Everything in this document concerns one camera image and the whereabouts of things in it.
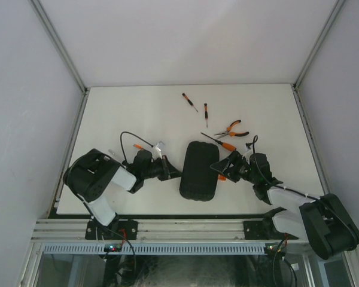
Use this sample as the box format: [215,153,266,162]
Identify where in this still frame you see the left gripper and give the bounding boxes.
[142,155,182,181]

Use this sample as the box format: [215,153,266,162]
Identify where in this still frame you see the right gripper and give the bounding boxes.
[210,150,257,185]

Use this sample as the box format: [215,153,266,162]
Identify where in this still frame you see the black plastic tool case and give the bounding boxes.
[179,141,220,201]

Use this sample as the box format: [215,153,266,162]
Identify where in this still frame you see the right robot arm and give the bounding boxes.
[210,151,359,259]

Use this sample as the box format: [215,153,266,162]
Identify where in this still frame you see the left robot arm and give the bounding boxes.
[63,149,182,239]

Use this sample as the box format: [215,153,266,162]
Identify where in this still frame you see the small orange chisel bit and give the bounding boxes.
[133,144,145,150]

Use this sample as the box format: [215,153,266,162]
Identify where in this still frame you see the small orange precision screwdriver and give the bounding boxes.
[182,93,198,112]

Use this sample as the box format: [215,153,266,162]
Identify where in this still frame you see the large orange handled screwdriver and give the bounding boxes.
[200,132,236,152]

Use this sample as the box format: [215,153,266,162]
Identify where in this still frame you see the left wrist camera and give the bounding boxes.
[153,141,165,159]

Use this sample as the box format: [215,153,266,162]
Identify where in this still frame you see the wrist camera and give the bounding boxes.
[243,142,254,158]
[153,141,165,159]

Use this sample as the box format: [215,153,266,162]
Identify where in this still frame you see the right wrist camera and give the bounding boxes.
[243,142,254,158]

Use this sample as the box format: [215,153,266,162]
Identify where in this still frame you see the orange handled needle-nose pliers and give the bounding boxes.
[215,120,249,139]

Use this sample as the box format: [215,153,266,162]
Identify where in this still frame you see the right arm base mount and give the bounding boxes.
[243,207,285,240]

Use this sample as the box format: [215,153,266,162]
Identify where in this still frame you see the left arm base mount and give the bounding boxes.
[85,219,138,240]

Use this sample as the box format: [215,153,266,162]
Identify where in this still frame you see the aluminium frame rail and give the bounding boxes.
[31,218,355,242]

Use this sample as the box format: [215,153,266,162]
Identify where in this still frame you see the blue slotted cable duct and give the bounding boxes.
[44,242,266,255]

